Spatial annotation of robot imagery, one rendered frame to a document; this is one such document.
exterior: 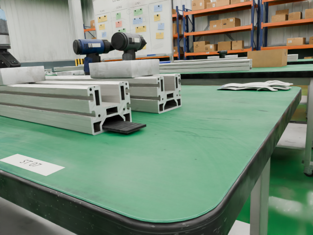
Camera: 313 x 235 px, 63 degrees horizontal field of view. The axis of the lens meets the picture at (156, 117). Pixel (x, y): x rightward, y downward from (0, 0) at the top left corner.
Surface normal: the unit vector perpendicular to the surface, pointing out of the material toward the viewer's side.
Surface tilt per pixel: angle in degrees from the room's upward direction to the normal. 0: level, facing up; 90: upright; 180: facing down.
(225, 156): 0
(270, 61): 90
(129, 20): 90
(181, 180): 0
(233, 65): 90
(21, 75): 90
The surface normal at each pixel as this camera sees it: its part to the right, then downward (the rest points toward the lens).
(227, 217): 0.84, 0.07
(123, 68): -0.61, 0.21
